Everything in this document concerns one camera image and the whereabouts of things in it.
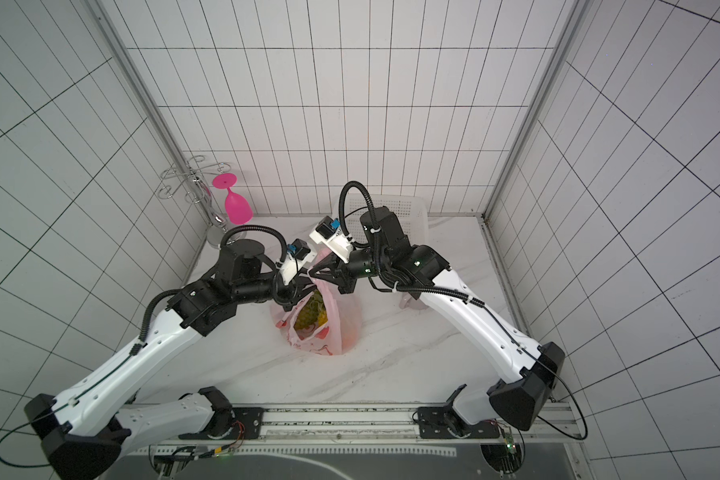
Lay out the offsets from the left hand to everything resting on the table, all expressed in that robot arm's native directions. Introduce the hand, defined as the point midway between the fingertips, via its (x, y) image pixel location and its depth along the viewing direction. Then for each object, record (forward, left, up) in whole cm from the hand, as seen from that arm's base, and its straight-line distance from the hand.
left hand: (314, 285), depth 68 cm
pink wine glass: (+36, +32, -12) cm, 50 cm away
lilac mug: (+7, -25, -21) cm, 33 cm away
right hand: (+2, -1, +7) cm, 7 cm away
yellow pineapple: (+2, +3, -18) cm, 19 cm away
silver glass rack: (+39, +42, +1) cm, 57 cm away
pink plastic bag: (-5, -6, -12) cm, 15 cm away
